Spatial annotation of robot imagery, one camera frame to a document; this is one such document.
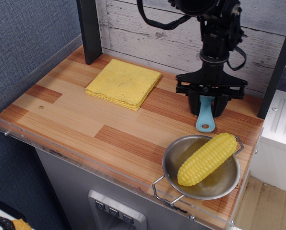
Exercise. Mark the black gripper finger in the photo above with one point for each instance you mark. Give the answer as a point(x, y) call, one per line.
point(220, 103)
point(194, 101)

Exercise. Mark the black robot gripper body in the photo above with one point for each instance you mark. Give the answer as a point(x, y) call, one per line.
point(211, 80)

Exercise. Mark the light blue dish brush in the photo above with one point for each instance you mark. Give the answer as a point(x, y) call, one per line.
point(205, 121)

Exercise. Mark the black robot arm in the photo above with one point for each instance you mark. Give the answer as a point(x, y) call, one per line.
point(221, 33)

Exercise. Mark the yellow plastic corn cob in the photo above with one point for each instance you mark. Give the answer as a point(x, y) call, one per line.
point(206, 159)

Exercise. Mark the yellow folded cloth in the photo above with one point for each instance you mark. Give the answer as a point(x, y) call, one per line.
point(123, 83)

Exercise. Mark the white appliance with ridged top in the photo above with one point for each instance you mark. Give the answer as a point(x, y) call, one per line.
point(268, 162)

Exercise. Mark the clear acrylic table guard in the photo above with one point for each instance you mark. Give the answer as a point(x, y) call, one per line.
point(123, 146)

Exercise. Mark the grey cabinet with dispenser panel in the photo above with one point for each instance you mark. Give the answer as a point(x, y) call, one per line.
point(92, 201)

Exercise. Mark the yellow object bottom left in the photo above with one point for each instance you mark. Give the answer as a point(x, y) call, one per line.
point(20, 224)

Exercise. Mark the black vertical post right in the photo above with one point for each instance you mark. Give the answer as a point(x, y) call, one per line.
point(274, 81)

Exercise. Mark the black vertical post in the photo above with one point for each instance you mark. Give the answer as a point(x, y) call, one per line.
point(89, 30)
point(274, 81)

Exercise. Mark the steel bowl with wire handles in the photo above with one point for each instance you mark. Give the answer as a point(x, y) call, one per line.
point(217, 185)

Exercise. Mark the black vertical post left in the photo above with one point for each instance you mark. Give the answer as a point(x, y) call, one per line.
point(89, 30)

